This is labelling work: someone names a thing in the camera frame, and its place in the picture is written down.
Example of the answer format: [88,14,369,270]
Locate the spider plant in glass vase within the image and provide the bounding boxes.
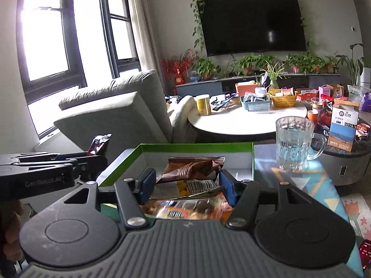
[259,60,286,91]

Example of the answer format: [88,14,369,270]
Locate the white blue carton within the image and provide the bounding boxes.
[328,101,360,153]

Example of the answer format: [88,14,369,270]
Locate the black remote controls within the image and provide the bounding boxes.
[211,92,240,111]

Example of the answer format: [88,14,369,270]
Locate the clear plastic container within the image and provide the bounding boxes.
[347,84,371,102]

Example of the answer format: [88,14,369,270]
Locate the grey-blue plastic basket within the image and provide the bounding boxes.
[240,92,272,112]

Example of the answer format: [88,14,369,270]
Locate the green cardboard box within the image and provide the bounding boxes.
[98,142,256,218]

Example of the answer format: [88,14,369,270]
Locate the orange wicker basket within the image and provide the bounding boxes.
[268,88,298,108]

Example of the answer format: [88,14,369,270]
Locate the brown snack packet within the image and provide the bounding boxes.
[157,156,226,185]

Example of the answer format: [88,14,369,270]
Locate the blue geometric patterned mat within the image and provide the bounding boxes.
[253,143,365,278]

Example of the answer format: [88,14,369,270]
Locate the black framed window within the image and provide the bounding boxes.
[16,0,141,139]

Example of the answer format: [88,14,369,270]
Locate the potted green plant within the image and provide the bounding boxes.
[192,57,221,81]
[325,54,340,75]
[285,52,326,75]
[234,53,275,76]

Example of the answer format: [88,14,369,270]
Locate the grey armchair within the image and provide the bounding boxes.
[53,69,175,153]

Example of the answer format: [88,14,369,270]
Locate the beige curtain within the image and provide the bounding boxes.
[125,0,172,94]

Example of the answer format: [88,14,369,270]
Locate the pink gift box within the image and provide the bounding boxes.
[318,84,345,99]

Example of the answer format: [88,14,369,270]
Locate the grey television cabinet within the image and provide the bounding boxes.
[175,73,341,97]

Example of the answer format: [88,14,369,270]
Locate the yellow white snack packet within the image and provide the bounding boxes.
[149,179,222,201]

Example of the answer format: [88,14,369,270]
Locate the red black packet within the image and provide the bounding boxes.
[357,238,371,269]

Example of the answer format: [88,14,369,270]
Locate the red flat box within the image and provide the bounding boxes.
[296,89,320,102]

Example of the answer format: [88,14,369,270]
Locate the glass mug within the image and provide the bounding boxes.
[274,116,327,172]

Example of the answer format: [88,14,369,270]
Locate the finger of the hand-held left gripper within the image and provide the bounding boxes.
[0,151,62,166]
[52,154,109,183]

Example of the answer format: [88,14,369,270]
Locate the white round table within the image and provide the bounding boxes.
[188,98,308,141]

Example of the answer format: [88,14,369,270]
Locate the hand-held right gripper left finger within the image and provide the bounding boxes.
[62,167,158,230]

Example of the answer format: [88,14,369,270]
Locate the black wall television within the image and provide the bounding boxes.
[197,0,307,57]

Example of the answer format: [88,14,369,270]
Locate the red snack packet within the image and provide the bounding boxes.
[86,133,112,156]

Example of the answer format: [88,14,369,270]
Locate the person's left hand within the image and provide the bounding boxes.
[0,201,26,265]

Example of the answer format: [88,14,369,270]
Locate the yellow tin can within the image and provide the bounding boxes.
[194,94,212,117]

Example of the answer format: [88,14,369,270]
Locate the orange box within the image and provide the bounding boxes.
[234,81,259,97]

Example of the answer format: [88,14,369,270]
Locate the tall leafy plant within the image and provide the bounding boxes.
[336,43,365,86]

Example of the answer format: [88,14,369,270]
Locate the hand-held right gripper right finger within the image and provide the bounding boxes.
[218,169,316,229]

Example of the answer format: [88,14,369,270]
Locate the dark round side table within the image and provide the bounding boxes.
[311,133,371,186]

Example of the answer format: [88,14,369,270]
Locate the red flower decoration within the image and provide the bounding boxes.
[160,50,195,86]

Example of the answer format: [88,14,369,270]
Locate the floral rug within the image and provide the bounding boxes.
[340,192,371,238]

